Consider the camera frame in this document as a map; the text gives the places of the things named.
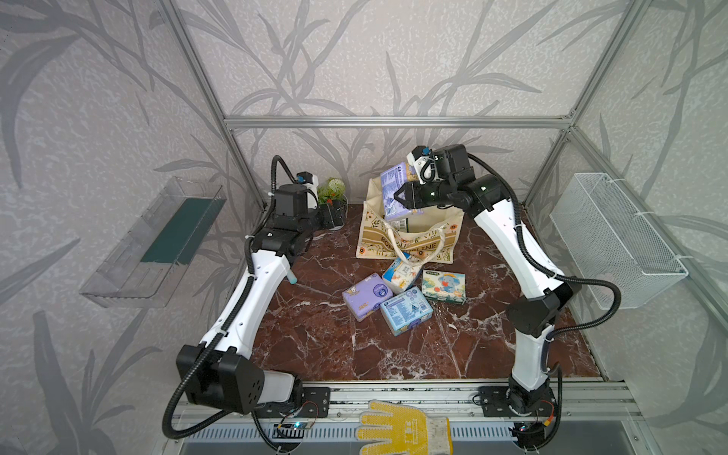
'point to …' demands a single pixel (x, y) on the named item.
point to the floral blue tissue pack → (400, 275)
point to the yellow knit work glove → (409, 432)
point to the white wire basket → (620, 259)
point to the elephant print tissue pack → (444, 285)
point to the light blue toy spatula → (291, 278)
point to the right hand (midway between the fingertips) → (400, 191)
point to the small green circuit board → (291, 429)
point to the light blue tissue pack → (406, 310)
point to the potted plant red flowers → (333, 193)
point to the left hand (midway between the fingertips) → (337, 206)
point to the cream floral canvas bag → (431, 232)
